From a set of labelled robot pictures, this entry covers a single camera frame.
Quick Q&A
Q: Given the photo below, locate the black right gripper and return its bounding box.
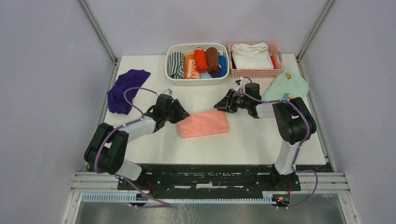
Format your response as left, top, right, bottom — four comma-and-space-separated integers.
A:
214, 89, 250, 113

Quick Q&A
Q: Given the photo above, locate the pink towel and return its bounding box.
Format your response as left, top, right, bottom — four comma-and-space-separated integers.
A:
177, 110, 229, 139

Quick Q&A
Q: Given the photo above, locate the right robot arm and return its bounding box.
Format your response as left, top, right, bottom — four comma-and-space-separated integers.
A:
214, 83, 317, 190

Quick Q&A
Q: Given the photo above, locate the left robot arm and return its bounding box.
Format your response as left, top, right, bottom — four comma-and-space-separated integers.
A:
84, 94, 190, 190

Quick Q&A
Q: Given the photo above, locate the light blue rolled towel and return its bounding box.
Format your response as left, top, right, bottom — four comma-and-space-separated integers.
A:
200, 72, 212, 79

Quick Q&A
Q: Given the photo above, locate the orange white lettered rolled towel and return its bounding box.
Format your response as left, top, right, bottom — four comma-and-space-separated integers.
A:
184, 54, 200, 79

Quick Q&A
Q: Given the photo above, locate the dark blue rolled towel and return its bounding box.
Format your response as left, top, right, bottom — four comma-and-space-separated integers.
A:
213, 55, 228, 78

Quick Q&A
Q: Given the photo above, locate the white cloth in basket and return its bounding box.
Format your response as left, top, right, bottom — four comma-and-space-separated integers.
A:
231, 42, 274, 70

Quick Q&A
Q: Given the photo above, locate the green white striped rolled towel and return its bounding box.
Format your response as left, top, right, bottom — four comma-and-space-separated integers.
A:
167, 51, 185, 79

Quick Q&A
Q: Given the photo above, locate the brown rolled towel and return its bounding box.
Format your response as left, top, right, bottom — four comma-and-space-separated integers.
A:
205, 47, 220, 77

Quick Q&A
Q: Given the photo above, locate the red orange rolled towel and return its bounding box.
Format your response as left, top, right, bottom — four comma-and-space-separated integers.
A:
194, 47, 208, 73

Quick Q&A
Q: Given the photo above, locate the pink plastic basket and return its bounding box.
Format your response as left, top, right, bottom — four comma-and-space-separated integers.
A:
228, 43, 284, 78

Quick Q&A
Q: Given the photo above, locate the purple towel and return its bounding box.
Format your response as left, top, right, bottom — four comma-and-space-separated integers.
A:
107, 69, 152, 116

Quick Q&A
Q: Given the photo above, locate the white plastic tub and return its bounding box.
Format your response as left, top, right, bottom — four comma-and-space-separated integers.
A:
164, 43, 231, 86

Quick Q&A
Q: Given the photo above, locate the mint green cartoon towel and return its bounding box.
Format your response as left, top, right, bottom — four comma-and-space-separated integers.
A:
262, 67, 309, 101

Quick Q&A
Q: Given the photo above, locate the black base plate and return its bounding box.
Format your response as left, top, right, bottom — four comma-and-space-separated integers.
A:
88, 163, 334, 200

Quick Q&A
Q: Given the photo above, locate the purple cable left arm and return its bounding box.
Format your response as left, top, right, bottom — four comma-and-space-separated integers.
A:
93, 87, 171, 209

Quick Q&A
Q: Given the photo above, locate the aluminium rail front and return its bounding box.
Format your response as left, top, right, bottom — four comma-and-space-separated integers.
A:
71, 173, 350, 205

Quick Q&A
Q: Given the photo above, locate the aluminium frame post left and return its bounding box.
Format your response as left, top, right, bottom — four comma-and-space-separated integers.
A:
77, 0, 117, 63

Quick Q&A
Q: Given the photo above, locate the aluminium frame post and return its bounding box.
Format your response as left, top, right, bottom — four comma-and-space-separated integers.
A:
77, 0, 117, 63
296, 0, 337, 63

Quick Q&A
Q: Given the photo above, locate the aluminium frame post right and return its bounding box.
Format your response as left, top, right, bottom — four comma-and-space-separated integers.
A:
296, 0, 337, 63

